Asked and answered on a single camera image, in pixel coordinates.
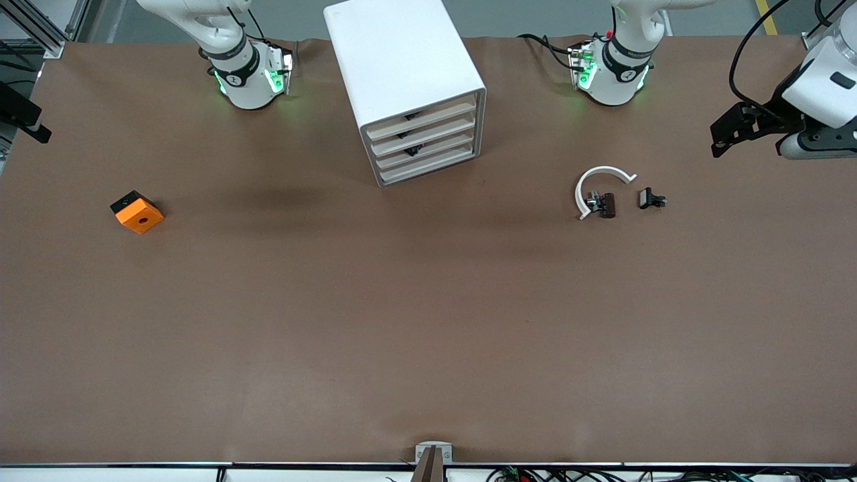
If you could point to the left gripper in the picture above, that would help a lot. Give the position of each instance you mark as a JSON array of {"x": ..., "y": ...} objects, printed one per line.
[{"x": 775, "y": 121}]

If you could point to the white plastic bin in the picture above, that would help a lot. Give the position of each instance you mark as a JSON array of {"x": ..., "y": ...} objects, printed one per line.
[{"x": 434, "y": 154}]

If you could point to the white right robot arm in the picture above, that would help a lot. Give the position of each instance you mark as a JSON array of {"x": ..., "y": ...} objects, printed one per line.
[{"x": 244, "y": 87}]

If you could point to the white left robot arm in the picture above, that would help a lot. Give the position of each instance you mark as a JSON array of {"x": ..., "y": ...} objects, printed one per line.
[{"x": 612, "y": 84}]

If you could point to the white drawer with wooden front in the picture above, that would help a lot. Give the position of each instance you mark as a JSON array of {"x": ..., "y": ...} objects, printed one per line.
[
  {"x": 428, "y": 119},
  {"x": 432, "y": 136},
  {"x": 435, "y": 167}
]

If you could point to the white drawer cabinet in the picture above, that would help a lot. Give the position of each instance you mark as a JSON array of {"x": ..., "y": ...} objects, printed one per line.
[{"x": 395, "y": 53}]

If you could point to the orange and black box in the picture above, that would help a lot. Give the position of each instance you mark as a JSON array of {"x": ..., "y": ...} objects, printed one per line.
[{"x": 140, "y": 217}]

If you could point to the small black clip component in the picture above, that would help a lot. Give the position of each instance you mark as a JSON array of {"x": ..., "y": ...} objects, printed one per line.
[{"x": 647, "y": 197}]

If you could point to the white curved plastic part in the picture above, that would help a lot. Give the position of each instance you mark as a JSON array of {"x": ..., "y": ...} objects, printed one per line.
[{"x": 602, "y": 170}]

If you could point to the dark brown small component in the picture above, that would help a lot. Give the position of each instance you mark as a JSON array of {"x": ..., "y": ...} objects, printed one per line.
[{"x": 608, "y": 204}]

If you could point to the brown table cover sheet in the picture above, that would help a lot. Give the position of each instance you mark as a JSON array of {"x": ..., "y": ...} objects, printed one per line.
[{"x": 428, "y": 335}]

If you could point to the aluminium frame post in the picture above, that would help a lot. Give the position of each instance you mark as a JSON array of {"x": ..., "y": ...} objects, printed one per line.
[
  {"x": 812, "y": 41},
  {"x": 47, "y": 43}
]

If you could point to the white table edge rail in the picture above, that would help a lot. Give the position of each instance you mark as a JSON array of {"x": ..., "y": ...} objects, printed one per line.
[{"x": 100, "y": 474}]

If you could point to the grey metal bracket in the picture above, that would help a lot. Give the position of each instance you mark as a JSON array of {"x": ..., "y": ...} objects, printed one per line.
[{"x": 434, "y": 450}]

